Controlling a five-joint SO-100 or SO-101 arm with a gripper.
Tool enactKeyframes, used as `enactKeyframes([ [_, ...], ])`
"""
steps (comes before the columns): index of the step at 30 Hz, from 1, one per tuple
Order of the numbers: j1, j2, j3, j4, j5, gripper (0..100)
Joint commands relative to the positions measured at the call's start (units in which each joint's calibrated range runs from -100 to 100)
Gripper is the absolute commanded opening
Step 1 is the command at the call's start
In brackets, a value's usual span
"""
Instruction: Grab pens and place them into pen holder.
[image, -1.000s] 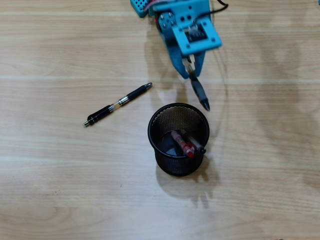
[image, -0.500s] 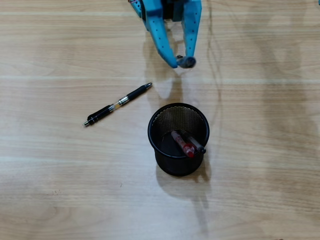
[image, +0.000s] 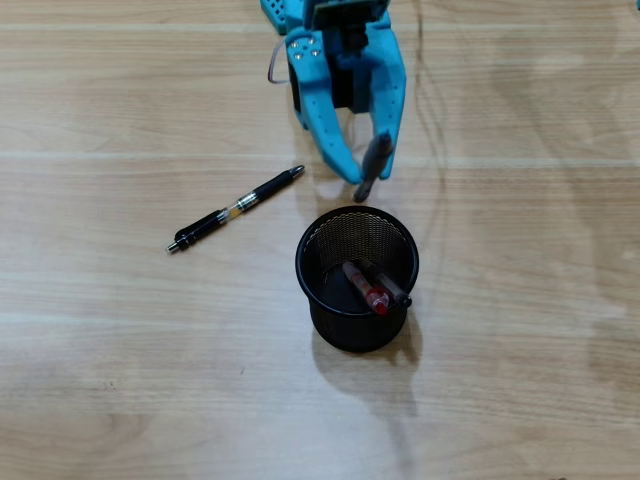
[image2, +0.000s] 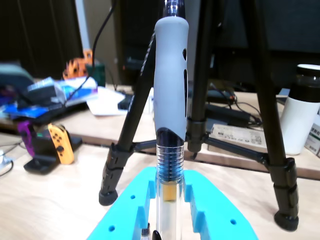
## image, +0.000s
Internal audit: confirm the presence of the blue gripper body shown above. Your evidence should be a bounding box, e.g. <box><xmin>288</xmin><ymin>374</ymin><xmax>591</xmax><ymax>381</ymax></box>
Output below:
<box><xmin>323</xmin><ymin>27</ymin><xmax>376</xmax><ymax>115</ymax></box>

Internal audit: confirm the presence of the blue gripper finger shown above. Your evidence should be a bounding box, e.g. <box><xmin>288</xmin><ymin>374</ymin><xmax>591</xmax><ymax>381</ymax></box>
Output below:
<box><xmin>369</xmin><ymin>22</ymin><xmax>407</xmax><ymax>180</ymax></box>
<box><xmin>285</xmin><ymin>27</ymin><xmax>365</xmax><ymax>185</ymax></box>

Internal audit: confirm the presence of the clear pen with grey grip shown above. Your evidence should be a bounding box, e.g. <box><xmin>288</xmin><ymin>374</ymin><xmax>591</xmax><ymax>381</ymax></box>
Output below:
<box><xmin>352</xmin><ymin>132</ymin><xmax>394</xmax><ymax>204</ymax></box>

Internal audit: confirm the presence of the red pen with white grip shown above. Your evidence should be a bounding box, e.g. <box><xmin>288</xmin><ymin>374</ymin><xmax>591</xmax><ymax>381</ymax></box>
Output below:
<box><xmin>342</xmin><ymin>260</ymin><xmax>391</xmax><ymax>317</ymax></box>

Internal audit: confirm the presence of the clear pen with black cap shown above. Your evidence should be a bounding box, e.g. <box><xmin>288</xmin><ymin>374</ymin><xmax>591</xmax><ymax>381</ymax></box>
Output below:
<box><xmin>359</xmin><ymin>258</ymin><xmax>414</xmax><ymax>309</ymax></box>

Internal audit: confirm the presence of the black mesh pen holder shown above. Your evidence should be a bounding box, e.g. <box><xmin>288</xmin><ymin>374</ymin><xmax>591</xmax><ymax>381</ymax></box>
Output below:
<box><xmin>294</xmin><ymin>204</ymin><xmax>420</xmax><ymax>354</ymax></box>

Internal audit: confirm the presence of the thin white red servo wire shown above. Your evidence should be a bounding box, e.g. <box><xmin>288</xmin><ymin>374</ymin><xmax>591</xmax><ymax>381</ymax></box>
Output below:
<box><xmin>267</xmin><ymin>33</ymin><xmax>291</xmax><ymax>85</ymax></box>

